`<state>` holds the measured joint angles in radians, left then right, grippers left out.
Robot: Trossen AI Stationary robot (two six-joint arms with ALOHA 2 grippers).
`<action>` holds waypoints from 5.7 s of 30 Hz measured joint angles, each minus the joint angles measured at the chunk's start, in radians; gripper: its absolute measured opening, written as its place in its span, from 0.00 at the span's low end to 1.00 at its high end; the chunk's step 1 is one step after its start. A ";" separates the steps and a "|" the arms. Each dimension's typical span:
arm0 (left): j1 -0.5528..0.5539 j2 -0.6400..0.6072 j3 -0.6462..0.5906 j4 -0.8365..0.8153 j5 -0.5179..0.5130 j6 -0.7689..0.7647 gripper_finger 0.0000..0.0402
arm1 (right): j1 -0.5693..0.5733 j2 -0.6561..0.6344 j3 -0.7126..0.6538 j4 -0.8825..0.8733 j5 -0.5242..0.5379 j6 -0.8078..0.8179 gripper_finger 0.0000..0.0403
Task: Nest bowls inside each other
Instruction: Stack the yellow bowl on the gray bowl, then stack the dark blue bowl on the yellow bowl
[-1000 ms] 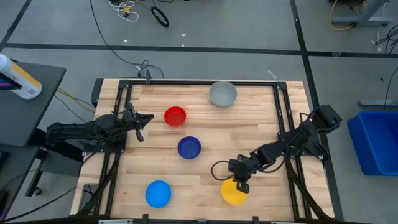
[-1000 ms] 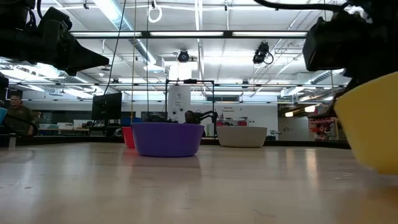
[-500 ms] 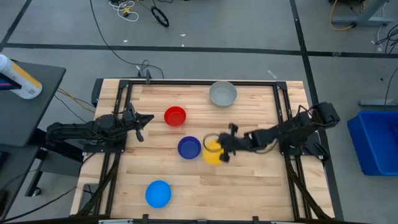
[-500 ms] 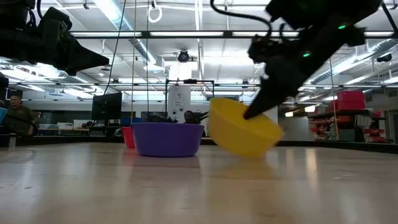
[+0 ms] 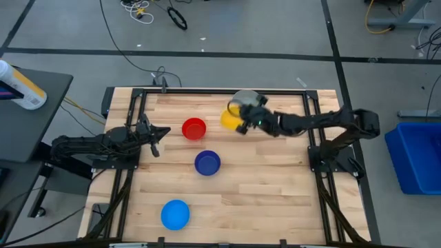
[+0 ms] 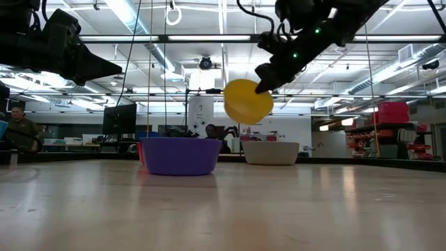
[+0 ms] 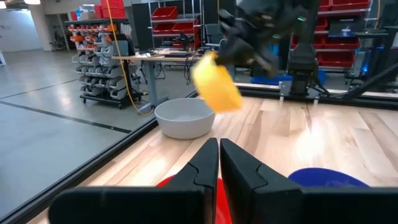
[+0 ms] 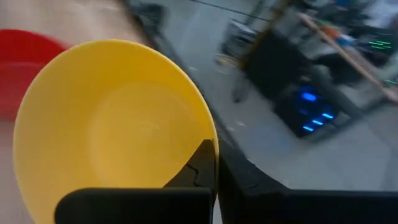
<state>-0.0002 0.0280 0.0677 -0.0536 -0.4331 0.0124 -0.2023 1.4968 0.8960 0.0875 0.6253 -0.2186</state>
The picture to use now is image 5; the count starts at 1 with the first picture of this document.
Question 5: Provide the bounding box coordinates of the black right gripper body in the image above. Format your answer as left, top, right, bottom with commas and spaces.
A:
240, 102, 279, 137

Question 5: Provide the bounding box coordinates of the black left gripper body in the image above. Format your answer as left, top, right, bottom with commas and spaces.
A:
135, 113, 160, 147

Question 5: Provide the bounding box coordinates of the yellow plastic bowl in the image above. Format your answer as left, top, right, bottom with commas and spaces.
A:
220, 104, 244, 132

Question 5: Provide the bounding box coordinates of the red plastic bowl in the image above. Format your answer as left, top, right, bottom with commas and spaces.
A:
181, 117, 207, 141

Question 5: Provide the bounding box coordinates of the light blue plastic bowl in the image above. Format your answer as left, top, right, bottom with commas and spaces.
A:
160, 199, 191, 231

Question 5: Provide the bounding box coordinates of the dark blue plastic bowl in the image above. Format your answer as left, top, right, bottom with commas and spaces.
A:
194, 149, 222, 177

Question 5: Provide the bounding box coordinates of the grey table clamp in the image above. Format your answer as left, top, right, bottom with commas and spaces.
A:
152, 66, 170, 94

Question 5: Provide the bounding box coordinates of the dark grey side table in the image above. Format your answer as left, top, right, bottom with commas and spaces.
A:
0, 67, 74, 163

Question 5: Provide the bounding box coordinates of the white and yellow wipes canister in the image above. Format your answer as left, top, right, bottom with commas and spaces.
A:
0, 59, 48, 111

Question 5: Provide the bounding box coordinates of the blue plastic bin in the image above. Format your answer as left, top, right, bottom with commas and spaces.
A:
384, 121, 441, 196

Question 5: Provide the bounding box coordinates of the grey desk leg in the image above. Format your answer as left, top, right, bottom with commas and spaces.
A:
366, 0, 437, 30

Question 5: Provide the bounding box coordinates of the black aluminium table frame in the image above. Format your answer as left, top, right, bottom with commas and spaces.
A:
78, 87, 372, 248

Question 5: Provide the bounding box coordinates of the thin yellow wire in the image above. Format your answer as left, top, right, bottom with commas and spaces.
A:
63, 96, 106, 125

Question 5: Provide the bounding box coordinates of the long black floor cable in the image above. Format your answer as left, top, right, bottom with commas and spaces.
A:
99, 0, 183, 87

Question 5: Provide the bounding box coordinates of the black coiled cable ring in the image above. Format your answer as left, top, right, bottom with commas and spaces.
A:
167, 6, 189, 31

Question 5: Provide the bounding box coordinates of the white cable bundle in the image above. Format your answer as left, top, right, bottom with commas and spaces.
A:
120, 0, 155, 25

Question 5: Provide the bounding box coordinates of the yellow cable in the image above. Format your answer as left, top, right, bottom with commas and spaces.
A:
365, 0, 394, 35

